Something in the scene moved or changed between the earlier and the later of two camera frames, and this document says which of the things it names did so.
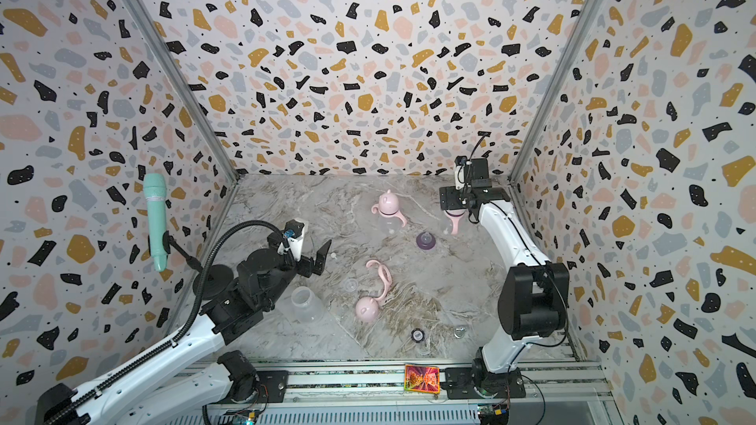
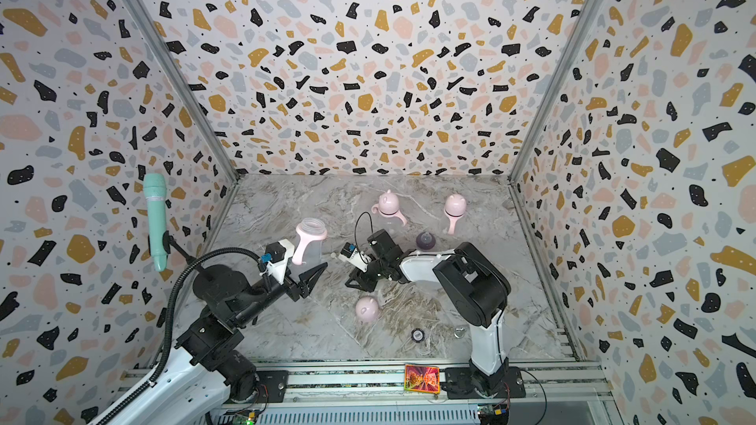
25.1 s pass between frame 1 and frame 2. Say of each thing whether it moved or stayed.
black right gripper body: moved
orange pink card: stayed
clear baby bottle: moved
